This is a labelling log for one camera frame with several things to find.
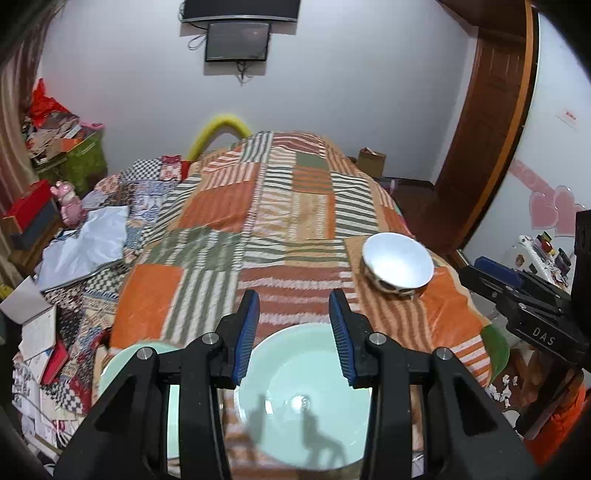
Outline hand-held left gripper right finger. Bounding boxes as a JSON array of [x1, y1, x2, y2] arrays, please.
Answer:
[[328, 290, 541, 480]]

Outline dark grey box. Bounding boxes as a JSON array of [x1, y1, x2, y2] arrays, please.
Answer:
[[9, 200, 61, 252]]

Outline orange green patchwork tablecloth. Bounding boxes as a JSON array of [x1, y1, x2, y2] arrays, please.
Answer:
[[108, 130, 492, 480]]

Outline wall-mounted black monitor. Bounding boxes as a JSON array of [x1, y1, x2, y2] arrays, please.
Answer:
[[180, 0, 302, 24]]

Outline pink heart wall decals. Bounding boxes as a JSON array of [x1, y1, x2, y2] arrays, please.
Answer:
[[508, 159, 587, 236]]

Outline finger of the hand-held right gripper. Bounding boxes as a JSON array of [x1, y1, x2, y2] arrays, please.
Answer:
[[457, 264, 525, 306], [473, 256, 573, 297]]

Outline brown wooden door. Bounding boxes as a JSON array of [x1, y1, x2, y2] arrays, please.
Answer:
[[434, 0, 541, 257]]

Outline pale blue shiny cloth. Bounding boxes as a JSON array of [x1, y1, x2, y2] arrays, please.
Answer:
[[37, 205, 131, 291]]

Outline cardboard box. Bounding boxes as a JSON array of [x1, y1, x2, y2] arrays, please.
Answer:
[[358, 148, 387, 178]]

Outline yellow foam hoop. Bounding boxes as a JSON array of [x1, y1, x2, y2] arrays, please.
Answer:
[[186, 115, 252, 160]]

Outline white appliance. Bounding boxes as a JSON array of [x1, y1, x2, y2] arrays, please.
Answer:
[[505, 233, 575, 287]]

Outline checked patchwork quilt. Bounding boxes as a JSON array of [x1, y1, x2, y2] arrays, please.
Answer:
[[14, 154, 195, 439]]

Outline striped curtain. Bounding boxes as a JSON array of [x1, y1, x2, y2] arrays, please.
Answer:
[[0, 14, 51, 287]]

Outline black wall monitor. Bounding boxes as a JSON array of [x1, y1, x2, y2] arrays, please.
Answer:
[[204, 21, 271, 63]]

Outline white bowl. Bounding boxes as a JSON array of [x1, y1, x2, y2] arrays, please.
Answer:
[[361, 233, 435, 301]]

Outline pink toy figure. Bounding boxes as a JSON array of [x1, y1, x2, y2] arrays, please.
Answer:
[[50, 181, 85, 228]]

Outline red white wall sticker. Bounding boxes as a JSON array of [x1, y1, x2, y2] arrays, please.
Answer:
[[556, 108, 580, 132]]

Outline pale green plate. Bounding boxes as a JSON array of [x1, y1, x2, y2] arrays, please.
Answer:
[[98, 344, 183, 460], [233, 323, 374, 472]]

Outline pile of papers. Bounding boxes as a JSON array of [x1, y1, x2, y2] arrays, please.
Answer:
[[21, 78, 105, 160]]

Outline green patterned box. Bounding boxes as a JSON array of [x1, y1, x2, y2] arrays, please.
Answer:
[[34, 131, 109, 197]]

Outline red book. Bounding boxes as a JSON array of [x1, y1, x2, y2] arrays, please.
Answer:
[[41, 339, 70, 386]]

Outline open notebook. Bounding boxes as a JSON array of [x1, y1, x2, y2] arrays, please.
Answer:
[[0, 277, 58, 361]]

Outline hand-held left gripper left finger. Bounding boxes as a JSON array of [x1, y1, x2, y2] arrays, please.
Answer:
[[53, 290, 260, 480]]

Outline red box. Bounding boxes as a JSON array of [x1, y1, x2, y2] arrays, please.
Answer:
[[2, 179, 52, 232]]

